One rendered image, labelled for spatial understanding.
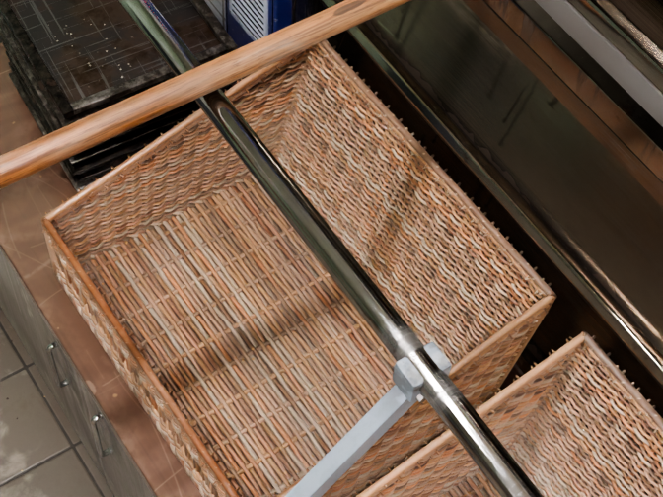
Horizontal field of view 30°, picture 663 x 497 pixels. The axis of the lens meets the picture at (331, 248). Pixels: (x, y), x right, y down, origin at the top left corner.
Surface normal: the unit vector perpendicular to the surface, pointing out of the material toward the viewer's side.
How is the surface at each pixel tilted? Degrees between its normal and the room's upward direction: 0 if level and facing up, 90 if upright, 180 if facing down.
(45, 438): 0
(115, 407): 0
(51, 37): 0
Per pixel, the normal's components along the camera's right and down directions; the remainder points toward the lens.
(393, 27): -0.76, 0.22
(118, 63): 0.05, -0.55
